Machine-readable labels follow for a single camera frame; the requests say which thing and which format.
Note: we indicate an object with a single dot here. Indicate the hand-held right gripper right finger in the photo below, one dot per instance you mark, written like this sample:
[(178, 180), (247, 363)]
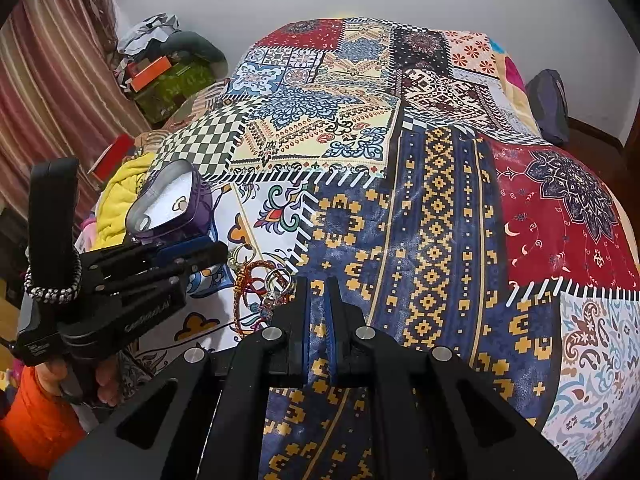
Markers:
[(328, 322)]

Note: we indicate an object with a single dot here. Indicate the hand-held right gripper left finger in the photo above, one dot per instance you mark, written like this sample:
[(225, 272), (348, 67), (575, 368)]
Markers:
[(304, 310)]

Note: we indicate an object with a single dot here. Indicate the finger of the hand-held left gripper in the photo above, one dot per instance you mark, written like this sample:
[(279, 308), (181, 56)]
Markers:
[(150, 285), (180, 252)]

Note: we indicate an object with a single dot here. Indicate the purple transparent jewelry box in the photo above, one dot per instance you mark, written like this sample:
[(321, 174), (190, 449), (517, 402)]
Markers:
[(170, 195)]

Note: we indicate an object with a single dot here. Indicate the person's left forearm orange sleeve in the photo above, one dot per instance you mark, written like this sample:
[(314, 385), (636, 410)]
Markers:
[(42, 420)]

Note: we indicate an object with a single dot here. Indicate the person's left hand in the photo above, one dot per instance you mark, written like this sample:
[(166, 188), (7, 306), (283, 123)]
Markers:
[(107, 380)]

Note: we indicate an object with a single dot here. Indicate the pink cloth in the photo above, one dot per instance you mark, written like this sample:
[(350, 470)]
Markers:
[(87, 232)]

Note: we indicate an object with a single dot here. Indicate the yellow cloth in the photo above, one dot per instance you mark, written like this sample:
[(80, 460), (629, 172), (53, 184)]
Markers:
[(120, 195)]

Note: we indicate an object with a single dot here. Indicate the red book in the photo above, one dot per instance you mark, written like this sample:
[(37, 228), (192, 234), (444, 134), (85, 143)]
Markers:
[(112, 155)]

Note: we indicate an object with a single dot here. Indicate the striped curtain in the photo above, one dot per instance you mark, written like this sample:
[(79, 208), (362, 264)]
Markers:
[(55, 85)]

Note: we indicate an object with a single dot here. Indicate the patchwork printed blanket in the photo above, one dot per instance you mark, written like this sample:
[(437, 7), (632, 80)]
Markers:
[(430, 200)]

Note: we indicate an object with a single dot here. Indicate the green box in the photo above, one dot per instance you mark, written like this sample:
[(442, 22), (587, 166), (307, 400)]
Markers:
[(175, 90)]

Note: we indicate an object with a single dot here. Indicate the orange box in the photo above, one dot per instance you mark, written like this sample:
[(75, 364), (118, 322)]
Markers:
[(150, 74)]

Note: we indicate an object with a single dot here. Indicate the pile of grey clothes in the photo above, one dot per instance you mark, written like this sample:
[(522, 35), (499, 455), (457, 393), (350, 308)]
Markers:
[(165, 40)]

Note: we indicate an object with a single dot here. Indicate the dark bag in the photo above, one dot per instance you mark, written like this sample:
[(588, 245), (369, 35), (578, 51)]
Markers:
[(547, 107)]

